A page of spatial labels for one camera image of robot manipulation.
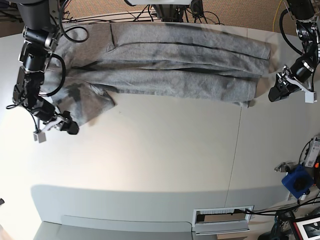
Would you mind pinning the white barcode power adapter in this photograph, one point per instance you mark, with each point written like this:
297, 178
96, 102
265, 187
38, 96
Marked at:
313, 152

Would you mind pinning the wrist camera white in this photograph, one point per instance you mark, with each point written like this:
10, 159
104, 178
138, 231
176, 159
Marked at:
39, 136
310, 97

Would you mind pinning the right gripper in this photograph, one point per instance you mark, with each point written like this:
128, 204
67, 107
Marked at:
46, 112

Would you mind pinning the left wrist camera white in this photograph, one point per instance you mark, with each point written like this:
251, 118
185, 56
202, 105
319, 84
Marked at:
310, 97

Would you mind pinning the grey T-shirt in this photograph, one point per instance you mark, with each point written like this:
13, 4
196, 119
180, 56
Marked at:
162, 59

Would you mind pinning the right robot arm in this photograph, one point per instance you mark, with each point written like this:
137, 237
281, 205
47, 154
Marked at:
43, 29

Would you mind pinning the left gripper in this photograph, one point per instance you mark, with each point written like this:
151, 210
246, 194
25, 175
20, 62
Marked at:
293, 78

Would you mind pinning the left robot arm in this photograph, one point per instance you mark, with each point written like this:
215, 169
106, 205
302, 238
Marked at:
305, 14

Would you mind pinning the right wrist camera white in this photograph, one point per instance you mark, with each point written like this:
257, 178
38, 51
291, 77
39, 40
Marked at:
39, 136

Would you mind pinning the framed picture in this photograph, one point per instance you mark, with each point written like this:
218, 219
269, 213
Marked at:
307, 228

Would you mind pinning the metal table clamp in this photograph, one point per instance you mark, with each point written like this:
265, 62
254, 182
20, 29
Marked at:
285, 167

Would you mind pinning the table cable grommet box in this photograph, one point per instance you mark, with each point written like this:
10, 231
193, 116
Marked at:
215, 221

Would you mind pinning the blue plastic device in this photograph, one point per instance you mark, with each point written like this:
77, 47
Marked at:
298, 181

